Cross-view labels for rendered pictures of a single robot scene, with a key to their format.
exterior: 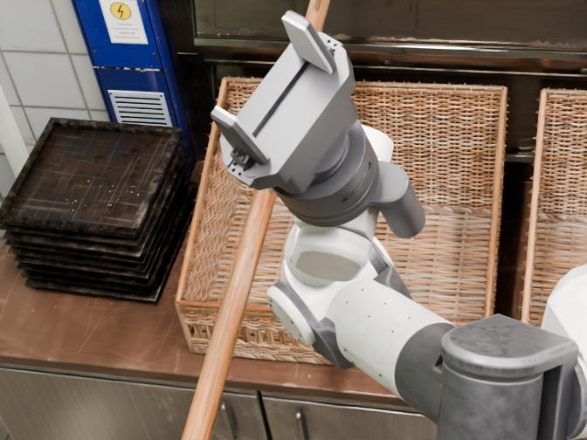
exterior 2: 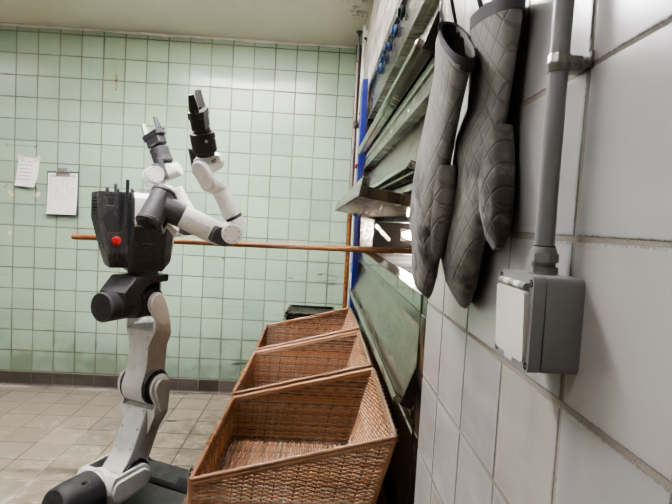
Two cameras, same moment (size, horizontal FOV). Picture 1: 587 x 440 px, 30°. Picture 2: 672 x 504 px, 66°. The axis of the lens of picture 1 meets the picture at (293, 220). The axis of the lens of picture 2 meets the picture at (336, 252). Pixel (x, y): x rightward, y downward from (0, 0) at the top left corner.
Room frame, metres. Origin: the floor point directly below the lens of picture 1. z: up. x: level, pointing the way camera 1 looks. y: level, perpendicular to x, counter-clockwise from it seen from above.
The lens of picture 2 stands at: (0.57, -2.58, 1.33)
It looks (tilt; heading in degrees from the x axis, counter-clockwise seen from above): 3 degrees down; 69
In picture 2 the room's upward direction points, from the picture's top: 3 degrees clockwise
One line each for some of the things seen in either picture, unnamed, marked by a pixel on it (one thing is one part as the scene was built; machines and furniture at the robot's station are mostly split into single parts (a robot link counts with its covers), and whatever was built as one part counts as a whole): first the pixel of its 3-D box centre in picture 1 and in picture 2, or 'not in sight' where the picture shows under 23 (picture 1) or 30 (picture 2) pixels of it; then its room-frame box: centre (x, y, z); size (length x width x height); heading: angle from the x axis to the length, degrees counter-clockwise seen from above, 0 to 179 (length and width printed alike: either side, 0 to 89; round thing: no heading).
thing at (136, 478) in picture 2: not in sight; (114, 477); (0.50, -0.45, 0.28); 0.21 x 0.20 x 0.13; 46
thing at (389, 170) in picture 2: not in sight; (383, 170); (1.44, -0.73, 1.54); 1.79 x 0.11 x 0.19; 71
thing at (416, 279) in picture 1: (348, 219); (307, 340); (1.38, -0.10, 0.72); 0.56 x 0.49 x 0.28; 72
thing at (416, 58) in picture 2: not in sight; (387, 102); (1.44, -0.73, 1.80); 1.79 x 0.11 x 0.19; 71
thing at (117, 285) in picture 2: not in sight; (130, 295); (0.53, -0.41, 1.00); 0.28 x 0.13 x 0.18; 46
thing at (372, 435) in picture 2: not in sight; (297, 438); (1.00, -1.23, 0.72); 0.56 x 0.49 x 0.28; 71
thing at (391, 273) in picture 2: not in sight; (383, 267); (1.47, -0.74, 1.16); 1.80 x 0.06 x 0.04; 71
